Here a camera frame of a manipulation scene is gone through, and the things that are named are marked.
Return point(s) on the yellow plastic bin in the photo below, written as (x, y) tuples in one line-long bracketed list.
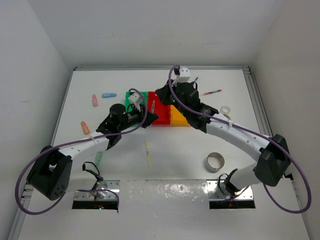
[(176, 118)]

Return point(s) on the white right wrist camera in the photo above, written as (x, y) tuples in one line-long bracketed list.
[(182, 75)]

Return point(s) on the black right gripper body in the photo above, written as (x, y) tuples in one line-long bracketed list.
[(181, 108)]

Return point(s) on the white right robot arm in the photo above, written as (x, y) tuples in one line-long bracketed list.
[(270, 162)]

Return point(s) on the blue eraser stick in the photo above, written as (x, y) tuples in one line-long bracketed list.
[(108, 95)]

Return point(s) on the small clear tape roll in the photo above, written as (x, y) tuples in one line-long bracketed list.
[(225, 110)]

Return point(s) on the pink eraser stick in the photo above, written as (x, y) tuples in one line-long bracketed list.
[(94, 100)]

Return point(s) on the orange eraser stick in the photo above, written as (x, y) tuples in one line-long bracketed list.
[(85, 128)]

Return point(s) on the red plastic bin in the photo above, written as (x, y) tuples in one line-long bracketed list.
[(163, 111)]

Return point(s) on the metal base plate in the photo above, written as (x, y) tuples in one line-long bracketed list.
[(106, 192), (218, 192)]

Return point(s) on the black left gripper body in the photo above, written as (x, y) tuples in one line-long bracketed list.
[(132, 118)]

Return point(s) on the aluminium frame rail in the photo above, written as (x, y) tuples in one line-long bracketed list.
[(257, 102)]

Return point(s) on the wide clear tape roll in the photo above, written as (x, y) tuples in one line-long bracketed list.
[(214, 162)]

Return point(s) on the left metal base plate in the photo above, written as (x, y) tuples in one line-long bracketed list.
[(106, 192)]

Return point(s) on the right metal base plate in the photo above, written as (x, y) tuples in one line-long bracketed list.
[(218, 192)]

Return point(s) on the green eraser stick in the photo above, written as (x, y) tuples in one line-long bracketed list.
[(98, 158)]

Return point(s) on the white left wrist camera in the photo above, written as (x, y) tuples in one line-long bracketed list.
[(135, 99)]

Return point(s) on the yellow highlighter pen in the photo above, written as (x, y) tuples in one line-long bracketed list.
[(147, 152)]

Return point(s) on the green plastic bin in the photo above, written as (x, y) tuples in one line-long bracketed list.
[(130, 107)]

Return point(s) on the dark red ink pen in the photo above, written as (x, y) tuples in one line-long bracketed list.
[(153, 106)]

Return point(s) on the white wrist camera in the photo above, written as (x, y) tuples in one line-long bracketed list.
[(135, 99), (182, 75)]

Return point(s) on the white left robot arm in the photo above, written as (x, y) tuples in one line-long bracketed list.
[(50, 174)]

